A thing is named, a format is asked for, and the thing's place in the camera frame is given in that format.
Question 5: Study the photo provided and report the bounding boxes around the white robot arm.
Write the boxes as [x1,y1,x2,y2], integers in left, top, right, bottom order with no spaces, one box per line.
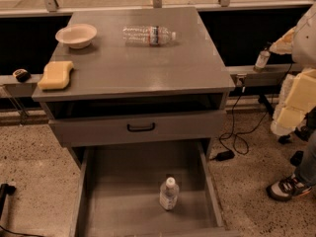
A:
[270,4,316,136]

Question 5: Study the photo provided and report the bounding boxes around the top drawer with black handle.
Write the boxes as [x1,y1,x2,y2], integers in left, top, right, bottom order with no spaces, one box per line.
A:
[49,111,226,147]

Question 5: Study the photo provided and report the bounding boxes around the grey ledge rail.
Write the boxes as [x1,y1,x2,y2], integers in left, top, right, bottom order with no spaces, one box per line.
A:
[227,63,303,87]

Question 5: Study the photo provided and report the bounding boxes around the yellow sponge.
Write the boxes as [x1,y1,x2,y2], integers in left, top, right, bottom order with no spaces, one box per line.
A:
[38,61,74,90]

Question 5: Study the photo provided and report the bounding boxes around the small white-capped plastic bottle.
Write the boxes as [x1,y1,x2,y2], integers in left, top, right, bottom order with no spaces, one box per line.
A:
[159,177,180,210]

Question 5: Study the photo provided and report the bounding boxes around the grey drawer cabinet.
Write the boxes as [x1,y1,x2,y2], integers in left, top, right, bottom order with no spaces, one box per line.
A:
[32,6,236,237]

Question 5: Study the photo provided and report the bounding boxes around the sneaker shoe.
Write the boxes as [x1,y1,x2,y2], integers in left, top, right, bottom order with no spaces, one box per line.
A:
[266,174,311,201]

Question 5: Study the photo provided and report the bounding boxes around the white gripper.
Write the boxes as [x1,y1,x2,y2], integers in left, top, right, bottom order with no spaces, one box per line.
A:
[270,27,316,136]

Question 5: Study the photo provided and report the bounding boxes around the open middle drawer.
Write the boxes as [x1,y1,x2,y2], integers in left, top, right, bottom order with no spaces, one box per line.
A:
[69,140,241,237]

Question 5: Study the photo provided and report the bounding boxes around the person leg in jeans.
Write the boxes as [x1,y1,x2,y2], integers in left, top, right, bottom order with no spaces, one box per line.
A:
[294,130,316,187]

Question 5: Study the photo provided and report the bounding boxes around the clear water bottle lying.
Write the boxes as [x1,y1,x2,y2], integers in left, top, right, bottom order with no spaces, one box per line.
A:
[122,26,177,46]

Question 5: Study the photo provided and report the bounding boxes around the black power adapter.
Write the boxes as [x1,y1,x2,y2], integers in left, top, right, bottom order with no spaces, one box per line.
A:
[211,150,235,161]

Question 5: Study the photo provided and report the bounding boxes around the small bottle on ledge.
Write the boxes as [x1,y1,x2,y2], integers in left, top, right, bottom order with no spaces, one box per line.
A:
[254,42,272,72]

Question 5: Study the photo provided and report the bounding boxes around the black object at left edge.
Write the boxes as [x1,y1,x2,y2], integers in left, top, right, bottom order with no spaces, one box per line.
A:
[0,184,16,218]

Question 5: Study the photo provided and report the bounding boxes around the white bowl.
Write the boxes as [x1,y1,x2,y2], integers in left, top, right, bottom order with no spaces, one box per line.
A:
[55,24,97,49]

